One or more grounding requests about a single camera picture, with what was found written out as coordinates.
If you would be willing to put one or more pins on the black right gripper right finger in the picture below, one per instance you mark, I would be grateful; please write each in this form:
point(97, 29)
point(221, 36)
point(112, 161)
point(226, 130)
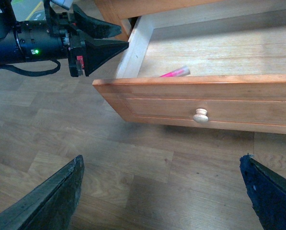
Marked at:
point(267, 192)

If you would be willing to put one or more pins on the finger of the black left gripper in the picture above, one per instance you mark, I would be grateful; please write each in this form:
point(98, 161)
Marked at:
point(95, 28)
point(99, 51)

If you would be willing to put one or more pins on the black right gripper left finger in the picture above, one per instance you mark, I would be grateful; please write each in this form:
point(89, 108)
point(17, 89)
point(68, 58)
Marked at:
point(50, 205)

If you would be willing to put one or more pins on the pink marker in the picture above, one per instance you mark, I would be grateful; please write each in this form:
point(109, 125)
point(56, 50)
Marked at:
point(183, 71)

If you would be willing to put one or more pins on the wooden drawer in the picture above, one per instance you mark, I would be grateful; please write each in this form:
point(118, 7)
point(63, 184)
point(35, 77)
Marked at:
point(237, 74)

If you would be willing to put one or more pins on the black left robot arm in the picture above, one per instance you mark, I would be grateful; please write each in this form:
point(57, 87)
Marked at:
point(25, 41)

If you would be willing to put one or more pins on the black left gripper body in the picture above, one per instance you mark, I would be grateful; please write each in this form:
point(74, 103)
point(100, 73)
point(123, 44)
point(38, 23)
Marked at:
point(62, 18)

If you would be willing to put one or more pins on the wooden nightstand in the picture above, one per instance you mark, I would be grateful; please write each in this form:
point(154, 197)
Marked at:
point(119, 11)

